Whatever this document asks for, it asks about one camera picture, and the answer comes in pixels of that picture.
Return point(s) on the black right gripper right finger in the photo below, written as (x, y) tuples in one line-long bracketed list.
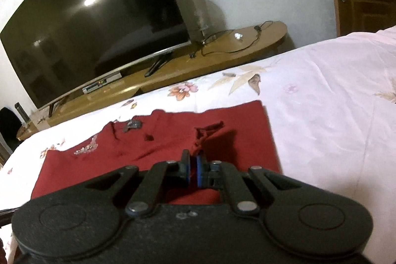
[(208, 173)]

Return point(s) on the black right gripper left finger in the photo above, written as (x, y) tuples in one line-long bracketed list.
[(184, 166)]

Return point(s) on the dark red knitted garment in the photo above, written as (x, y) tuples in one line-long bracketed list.
[(240, 135)]

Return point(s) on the wooden tv stand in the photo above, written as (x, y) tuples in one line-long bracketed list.
[(186, 63)]

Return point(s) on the floral white bed sheet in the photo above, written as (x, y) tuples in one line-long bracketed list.
[(331, 107)]

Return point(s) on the small white object on stand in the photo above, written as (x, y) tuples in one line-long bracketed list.
[(238, 36)]

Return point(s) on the grey cylindrical speaker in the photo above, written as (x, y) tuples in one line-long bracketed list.
[(196, 16)]

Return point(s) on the dark cylindrical bottle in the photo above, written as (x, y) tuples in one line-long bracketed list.
[(22, 112)]

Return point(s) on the black chair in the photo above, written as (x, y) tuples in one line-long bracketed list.
[(10, 125)]

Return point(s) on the large black television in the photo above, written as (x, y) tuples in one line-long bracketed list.
[(59, 46)]

